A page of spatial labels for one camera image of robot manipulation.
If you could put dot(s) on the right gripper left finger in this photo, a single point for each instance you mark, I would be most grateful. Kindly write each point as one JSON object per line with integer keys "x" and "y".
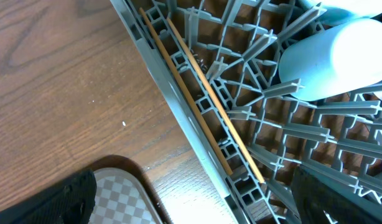
{"x": 71, "y": 200}

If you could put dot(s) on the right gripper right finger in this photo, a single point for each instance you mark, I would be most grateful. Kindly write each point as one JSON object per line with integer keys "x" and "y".
{"x": 317, "y": 196}

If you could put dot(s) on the light blue cup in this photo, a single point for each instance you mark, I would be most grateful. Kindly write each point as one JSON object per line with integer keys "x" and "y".
{"x": 341, "y": 59}

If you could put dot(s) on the wooden chopstick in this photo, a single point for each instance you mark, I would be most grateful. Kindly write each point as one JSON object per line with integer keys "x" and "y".
{"x": 187, "y": 95}
{"x": 218, "y": 105}

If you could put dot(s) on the light blue bowl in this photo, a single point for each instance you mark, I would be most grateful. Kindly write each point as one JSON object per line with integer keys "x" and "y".
{"x": 342, "y": 11}

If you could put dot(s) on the grey dishwasher rack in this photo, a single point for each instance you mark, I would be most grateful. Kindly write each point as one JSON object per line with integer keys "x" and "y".
{"x": 239, "y": 50}

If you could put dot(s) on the dark brown serving tray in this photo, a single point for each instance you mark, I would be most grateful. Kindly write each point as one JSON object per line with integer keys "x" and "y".
{"x": 124, "y": 193}

